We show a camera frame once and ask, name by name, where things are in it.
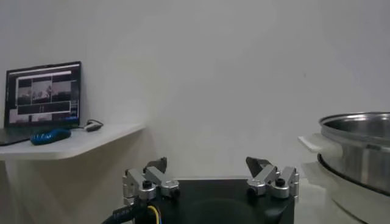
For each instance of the white side table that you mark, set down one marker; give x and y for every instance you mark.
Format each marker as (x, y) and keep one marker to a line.
(91, 140)

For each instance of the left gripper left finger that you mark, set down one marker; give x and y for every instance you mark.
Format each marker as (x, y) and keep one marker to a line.
(152, 176)

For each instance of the black laptop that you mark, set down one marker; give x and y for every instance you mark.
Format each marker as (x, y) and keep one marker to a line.
(42, 94)

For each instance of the stainless steel steamer basket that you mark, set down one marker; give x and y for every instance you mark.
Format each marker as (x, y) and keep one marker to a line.
(359, 152)

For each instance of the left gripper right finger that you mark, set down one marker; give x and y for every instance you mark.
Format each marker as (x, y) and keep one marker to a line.
(268, 176)

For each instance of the white electric pot base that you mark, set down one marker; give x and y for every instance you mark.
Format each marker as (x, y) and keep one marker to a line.
(359, 204)

